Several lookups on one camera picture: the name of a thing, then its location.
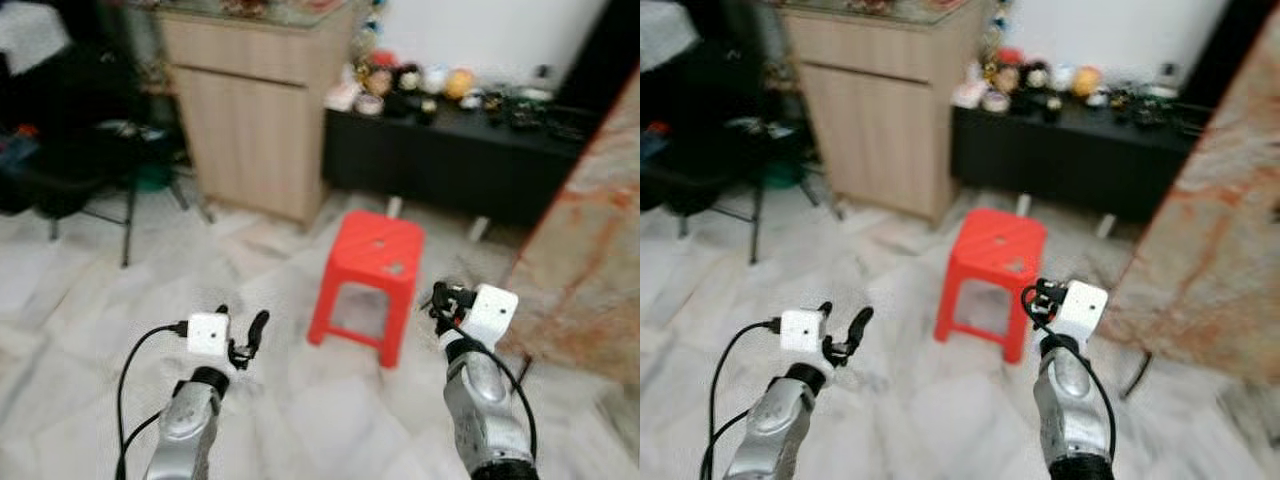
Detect dark metal-legged furniture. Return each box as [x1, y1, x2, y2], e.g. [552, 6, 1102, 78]
[0, 0, 193, 267]
[640, 0, 816, 263]

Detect marble pattern folding table top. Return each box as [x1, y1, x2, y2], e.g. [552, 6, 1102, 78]
[497, 70, 641, 386]
[1100, 40, 1280, 386]

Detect red plastic stool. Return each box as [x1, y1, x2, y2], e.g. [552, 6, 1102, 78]
[306, 210, 426, 369]
[933, 207, 1048, 365]

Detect light wooden cabinet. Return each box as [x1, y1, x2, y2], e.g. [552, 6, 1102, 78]
[785, 0, 991, 223]
[155, 0, 361, 223]

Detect black low sideboard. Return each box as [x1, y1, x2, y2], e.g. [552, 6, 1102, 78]
[322, 100, 601, 227]
[950, 100, 1216, 223]

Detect black television screen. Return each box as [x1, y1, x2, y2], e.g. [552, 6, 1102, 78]
[555, 0, 641, 113]
[1185, 0, 1280, 111]

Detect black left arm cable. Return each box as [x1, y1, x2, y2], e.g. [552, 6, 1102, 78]
[700, 318, 783, 480]
[115, 320, 191, 480]

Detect white cloth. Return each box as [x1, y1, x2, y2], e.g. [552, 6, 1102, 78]
[640, 0, 701, 71]
[0, 0, 71, 77]

